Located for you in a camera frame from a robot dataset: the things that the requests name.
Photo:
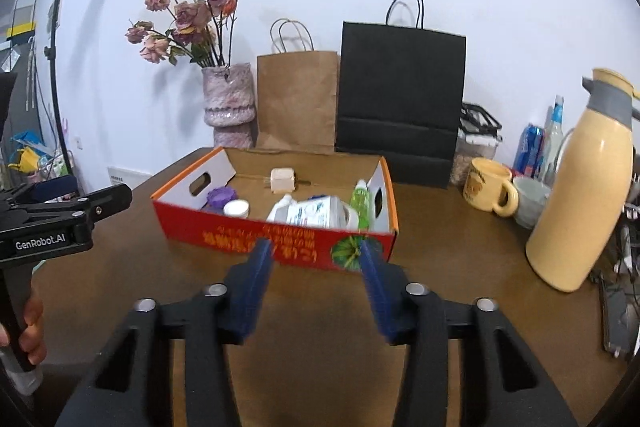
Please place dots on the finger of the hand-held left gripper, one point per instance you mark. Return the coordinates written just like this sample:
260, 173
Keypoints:
60, 187
110, 199

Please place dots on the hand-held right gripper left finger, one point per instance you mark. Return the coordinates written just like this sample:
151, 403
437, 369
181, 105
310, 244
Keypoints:
255, 287

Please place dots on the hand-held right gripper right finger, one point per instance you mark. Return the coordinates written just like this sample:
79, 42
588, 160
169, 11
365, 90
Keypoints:
380, 292

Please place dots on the red cardboard box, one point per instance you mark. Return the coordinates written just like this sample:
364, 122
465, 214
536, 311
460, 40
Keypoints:
310, 252

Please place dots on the white ribbed cap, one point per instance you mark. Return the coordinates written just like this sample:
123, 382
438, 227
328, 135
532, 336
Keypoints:
236, 208

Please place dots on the white plastic bottle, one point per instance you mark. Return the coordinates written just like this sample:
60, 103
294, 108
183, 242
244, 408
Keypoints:
282, 209

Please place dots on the green spray bottle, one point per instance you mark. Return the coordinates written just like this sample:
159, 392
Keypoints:
360, 202

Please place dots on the purple notched cap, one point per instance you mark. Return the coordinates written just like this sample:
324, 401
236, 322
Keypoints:
221, 197

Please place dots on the clear cotton swab jar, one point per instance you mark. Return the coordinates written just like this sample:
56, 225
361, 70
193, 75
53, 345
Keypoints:
320, 212

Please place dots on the cream cube power adapter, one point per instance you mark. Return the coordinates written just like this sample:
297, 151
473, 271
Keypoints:
282, 179

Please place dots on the person's left hand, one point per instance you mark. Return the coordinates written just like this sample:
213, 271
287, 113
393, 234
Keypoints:
35, 322

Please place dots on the white flat carton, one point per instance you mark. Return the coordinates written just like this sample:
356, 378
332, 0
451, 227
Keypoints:
125, 179

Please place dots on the black light stand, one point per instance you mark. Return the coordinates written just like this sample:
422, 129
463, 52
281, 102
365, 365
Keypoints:
50, 53

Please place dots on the yellow mug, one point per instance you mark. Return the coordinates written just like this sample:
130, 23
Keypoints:
485, 187

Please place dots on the pink mottled vase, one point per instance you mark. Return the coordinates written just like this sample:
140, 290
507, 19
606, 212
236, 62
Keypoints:
227, 97

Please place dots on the clear container with black clips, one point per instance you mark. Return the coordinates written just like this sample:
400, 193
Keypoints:
475, 152

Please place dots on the pale grey ceramic cup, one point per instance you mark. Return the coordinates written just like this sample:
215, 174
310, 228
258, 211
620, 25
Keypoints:
532, 202

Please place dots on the brown paper bag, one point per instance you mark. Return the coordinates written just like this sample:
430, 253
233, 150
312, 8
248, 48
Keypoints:
295, 97

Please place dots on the blue drink can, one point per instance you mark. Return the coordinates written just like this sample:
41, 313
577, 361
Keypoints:
530, 149

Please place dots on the black paper bag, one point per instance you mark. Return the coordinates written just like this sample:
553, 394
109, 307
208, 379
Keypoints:
400, 82

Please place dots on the yellow thermos jug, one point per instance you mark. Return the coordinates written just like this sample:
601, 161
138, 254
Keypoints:
575, 207

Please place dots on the clear bottle with blue cap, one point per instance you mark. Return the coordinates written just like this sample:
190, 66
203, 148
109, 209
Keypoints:
554, 142

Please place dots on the black phone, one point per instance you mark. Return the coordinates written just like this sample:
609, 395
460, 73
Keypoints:
617, 317

